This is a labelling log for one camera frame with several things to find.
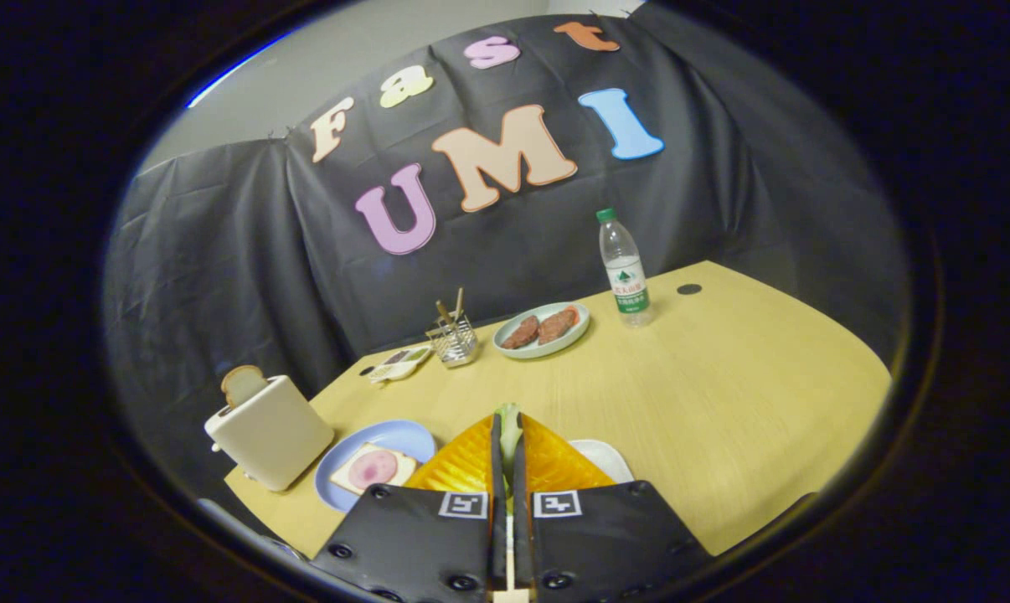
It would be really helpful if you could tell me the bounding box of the pale green round plate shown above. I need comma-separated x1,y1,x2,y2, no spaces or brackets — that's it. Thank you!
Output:
492,301,591,361

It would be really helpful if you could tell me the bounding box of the clear plastic water bottle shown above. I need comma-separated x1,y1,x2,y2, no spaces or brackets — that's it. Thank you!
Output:
596,209,652,327

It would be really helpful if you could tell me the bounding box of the blue round plate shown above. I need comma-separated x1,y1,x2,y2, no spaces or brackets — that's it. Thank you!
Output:
314,420,437,513

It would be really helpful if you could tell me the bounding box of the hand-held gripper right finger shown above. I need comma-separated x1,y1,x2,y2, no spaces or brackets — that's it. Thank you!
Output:
512,413,714,603

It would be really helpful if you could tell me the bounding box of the brown crust bread slice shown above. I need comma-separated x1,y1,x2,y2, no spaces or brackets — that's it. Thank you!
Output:
221,365,269,409

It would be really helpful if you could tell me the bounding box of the wire mesh utensil holder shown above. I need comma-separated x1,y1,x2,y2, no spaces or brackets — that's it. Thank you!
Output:
425,312,479,369

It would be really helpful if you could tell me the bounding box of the white toaster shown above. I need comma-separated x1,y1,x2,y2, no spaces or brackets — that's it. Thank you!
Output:
204,374,336,492

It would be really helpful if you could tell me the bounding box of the white rectangular plate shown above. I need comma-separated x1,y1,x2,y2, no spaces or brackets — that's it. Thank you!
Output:
570,439,635,485

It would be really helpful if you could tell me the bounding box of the pink ham slice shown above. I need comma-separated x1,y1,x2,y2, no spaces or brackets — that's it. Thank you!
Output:
348,450,399,490

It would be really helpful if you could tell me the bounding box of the bread slice under ham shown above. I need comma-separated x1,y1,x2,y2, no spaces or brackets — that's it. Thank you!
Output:
330,442,420,495

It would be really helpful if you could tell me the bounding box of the green lettuce leaf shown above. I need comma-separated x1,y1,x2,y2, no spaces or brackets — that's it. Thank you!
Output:
497,403,523,513

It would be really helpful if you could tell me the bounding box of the brown meat patty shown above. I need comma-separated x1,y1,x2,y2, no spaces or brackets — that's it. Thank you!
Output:
502,315,541,350
538,307,580,345

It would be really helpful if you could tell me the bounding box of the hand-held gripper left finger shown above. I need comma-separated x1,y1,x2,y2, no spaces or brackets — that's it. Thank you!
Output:
312,413,506,603

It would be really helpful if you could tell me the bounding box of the white sectioned condiment tray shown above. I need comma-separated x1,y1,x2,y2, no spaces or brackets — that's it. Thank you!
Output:
368,346,433,384

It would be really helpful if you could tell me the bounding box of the black backdrop cloth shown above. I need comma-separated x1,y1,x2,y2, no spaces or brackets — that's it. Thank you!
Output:
103,0,912,503

